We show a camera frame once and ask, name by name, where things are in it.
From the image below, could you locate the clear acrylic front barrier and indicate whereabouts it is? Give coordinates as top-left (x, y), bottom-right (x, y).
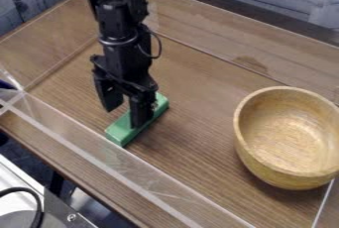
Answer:
top-left (0, 70), bottom-right (255, 228)

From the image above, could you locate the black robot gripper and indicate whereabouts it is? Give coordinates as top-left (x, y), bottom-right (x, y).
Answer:
top-left (90, 37), bottom-right (159, 128)

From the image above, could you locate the brown wooden bowl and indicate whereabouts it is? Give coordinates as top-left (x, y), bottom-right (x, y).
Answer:
top-left (234, 86), bottom-right (339, 190)

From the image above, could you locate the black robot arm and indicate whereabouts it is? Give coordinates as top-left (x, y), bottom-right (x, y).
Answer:
top-left (87, 0), bottom-right (158, 128)

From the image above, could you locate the grey metal bracket with screw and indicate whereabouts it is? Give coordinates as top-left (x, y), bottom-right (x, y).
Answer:
top-left (42, 189), bottom-right (98, 228)

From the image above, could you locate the green rectangular block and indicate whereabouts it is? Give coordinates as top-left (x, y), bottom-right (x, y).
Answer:
top-left (104, 93), bottom-right (170, 147)

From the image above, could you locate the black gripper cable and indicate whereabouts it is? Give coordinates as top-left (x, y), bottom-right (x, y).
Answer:
top-left (136, 30), bottom-right (163, 59)

